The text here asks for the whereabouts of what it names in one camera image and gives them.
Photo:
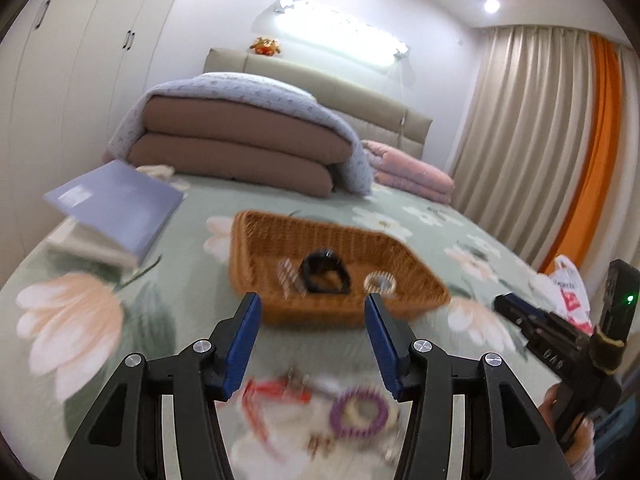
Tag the white cloth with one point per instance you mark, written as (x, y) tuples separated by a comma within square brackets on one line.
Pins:
[(160, 172)]

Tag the black hair claw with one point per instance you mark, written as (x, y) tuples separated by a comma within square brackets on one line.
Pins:
[(312, 265)]

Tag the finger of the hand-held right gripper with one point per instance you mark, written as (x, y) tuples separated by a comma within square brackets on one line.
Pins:
[(510, 305)]

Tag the long wall light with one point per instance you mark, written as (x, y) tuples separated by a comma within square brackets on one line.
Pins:
[(335, 27)]

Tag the round ceiling light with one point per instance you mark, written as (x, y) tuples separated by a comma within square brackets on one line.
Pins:
[(491, 5)]

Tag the person's right forearm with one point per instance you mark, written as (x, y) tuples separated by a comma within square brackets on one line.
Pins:
[(585, 471)]

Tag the folded brown and blue quilt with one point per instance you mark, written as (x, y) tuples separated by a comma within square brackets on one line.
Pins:
[(225, 130)]

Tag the white wardrobe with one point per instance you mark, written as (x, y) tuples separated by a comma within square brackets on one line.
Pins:
[(75, 85)]

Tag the blue book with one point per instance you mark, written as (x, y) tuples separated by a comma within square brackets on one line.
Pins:
[(115, 205)]

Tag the brown wicker basket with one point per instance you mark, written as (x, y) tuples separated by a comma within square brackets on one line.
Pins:
[(280, 240)]

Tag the beige padded headboard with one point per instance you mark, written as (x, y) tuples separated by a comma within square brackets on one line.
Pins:
[(350, 90)]

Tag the folded pink quilt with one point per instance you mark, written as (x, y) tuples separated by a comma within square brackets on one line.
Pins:
[(410, 170)]

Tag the orange curtain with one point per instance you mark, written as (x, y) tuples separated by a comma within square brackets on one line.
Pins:
[(600, 160)]

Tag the beige curtain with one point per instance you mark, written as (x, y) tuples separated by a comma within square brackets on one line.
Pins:
[(520, 135)]

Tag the white book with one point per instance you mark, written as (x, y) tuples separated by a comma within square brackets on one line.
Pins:
[(85, 245)]

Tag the orange plush toy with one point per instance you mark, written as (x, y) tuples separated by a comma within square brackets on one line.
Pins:
[(265, 46)]

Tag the person's right hand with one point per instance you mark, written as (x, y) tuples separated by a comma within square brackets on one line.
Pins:
[(582, 440)]

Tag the green floral bedspread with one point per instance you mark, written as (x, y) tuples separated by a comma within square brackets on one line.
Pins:
[(175, 285)]

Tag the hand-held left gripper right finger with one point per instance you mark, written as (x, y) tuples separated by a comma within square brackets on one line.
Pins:
[(382, 345)]

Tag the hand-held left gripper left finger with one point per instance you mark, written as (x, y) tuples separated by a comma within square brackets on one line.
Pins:
[(242, 350)]

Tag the white and red plastic bag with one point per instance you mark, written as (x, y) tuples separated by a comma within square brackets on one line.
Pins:
[(567, 290)]

